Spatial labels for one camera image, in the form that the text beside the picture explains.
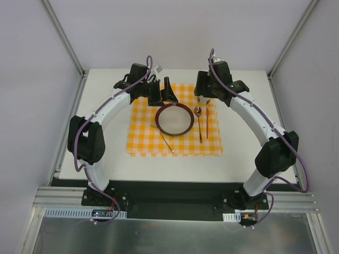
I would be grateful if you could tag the metal cup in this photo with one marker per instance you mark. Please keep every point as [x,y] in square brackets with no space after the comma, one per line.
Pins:
[203,100]

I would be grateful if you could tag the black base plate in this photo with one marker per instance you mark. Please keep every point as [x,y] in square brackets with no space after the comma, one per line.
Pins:
[235,200]

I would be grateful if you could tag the frame post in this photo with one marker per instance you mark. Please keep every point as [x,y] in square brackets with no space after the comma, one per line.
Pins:
[293,37]
[51,14]

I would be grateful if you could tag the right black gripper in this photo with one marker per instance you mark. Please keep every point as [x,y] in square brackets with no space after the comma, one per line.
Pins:
[202,86]

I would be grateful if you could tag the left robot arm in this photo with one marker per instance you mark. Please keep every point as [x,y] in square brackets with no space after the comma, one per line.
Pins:
[86,133]

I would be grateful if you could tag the orange checkered cloth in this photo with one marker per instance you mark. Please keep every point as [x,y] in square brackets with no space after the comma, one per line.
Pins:
[145,141]

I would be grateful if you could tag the silver fork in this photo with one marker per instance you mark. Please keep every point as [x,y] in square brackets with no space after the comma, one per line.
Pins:
[168,145]

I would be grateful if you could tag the left cable duct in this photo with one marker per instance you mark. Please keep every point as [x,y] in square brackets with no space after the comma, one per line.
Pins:
[84,213]

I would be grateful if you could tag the aluminium front rail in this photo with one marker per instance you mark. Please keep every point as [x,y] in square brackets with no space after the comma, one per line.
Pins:
[135,201]

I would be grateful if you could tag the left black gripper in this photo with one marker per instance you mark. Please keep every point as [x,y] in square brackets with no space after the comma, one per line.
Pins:
[154,92]

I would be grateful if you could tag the copper spoon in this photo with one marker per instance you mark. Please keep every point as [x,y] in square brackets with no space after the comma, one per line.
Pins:
[198,112]

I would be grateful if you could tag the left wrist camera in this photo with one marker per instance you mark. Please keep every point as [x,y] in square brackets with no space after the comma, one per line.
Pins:
[158,69]

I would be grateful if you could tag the cable duct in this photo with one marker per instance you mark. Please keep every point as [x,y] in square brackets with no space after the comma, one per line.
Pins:
[84,213]
[231,217]

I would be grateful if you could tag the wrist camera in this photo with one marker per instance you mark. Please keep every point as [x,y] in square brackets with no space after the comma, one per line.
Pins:
[216,59]
[158,69]

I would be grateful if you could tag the right cable duct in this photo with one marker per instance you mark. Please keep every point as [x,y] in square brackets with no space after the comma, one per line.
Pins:
[231,217]

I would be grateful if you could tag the left frame post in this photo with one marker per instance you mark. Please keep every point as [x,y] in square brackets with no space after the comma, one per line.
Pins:
[51,14]

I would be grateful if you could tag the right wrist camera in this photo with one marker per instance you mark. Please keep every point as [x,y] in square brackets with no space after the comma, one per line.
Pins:
[216,59]

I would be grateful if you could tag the right frame post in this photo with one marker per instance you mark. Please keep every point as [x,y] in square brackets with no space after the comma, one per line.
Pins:
[293,37]

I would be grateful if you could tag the red rimmed ceramic plate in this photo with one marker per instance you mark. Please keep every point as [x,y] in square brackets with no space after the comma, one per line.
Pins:
[174,119]

